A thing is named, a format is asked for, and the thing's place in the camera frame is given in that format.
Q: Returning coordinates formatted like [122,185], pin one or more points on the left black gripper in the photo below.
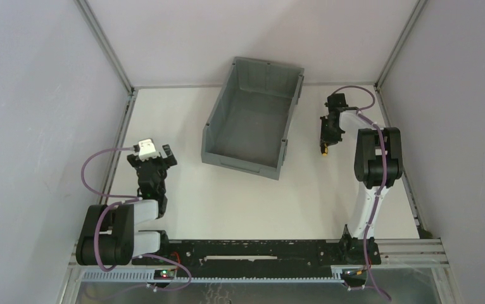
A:
[152,164]

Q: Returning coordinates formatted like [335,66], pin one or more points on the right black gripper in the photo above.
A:
[330,130]

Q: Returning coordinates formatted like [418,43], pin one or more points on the black yellow screwdriver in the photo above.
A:
[324,148]

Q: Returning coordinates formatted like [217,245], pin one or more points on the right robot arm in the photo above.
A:
[378,164]

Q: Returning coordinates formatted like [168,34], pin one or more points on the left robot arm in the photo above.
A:
[109,235]

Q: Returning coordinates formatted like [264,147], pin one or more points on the grey plastic storage bin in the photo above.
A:
[249,123]

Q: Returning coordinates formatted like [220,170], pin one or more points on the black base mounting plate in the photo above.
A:
[275,258]

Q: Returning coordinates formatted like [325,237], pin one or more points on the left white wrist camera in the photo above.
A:
[146,149]

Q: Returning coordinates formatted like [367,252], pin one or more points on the grey slotted cable duct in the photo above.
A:
[154,275]

